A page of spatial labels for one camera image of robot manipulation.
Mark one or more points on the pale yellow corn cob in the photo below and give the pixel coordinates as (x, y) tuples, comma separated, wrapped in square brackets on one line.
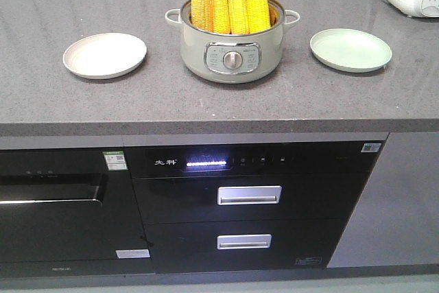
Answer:
[(202, 14)]

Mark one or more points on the bright yellow corn cob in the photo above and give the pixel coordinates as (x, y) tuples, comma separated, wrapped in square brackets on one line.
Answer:
[(258, 15)]

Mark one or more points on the green electric cooking pot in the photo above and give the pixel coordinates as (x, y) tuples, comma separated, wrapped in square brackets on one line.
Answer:
[(229, 58)]

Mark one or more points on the black disinfection cabinet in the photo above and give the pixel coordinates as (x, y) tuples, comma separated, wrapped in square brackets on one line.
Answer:
[(258, 206)]

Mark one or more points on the cream white plate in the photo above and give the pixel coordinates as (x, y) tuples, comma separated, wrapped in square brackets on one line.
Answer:
[(104, 56)]

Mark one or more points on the light green plate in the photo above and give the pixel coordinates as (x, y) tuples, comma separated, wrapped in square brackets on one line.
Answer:
[(349, 50)]

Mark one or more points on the black built-in dishwasher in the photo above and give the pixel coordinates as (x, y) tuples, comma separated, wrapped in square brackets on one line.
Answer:
[(69, 212)]

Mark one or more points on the grey cabinet door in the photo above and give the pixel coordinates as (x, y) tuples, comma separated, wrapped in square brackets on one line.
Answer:
[(395, 222)]

